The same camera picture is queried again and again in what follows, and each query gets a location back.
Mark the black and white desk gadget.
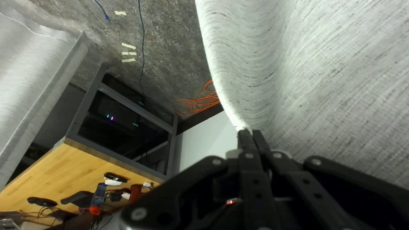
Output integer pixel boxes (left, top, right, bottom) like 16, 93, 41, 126
103, 171, 129, 188

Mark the blue black bottle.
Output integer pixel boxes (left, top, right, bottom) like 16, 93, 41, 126
89, 181, 109, 217

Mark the white partition panel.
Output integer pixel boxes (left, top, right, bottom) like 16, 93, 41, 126
178, 110, 241, 172

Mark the wooden desk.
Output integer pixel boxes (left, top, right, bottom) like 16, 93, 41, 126
0, 139, 169, 230

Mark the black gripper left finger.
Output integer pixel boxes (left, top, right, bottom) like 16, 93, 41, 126
121, 128, 275, 230

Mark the flat black desk device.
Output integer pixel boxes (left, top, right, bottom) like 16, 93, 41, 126
26, 195, 59, 209

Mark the light grey woven curtain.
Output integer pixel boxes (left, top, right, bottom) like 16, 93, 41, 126
193, 0, 409, 189

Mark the red cup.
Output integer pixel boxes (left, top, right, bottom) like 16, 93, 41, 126
129, 183, 144, 204

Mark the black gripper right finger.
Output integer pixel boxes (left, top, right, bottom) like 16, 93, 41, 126
253, 129, 409, 230

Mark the black metal shelf frame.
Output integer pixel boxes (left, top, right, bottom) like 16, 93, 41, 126
32, 62, 182, 179

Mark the blue floor cable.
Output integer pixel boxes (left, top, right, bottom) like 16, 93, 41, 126
136, 0, 147, 88

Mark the orange coiled cable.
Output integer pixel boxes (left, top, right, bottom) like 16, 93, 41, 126
172, 78, 224, 117

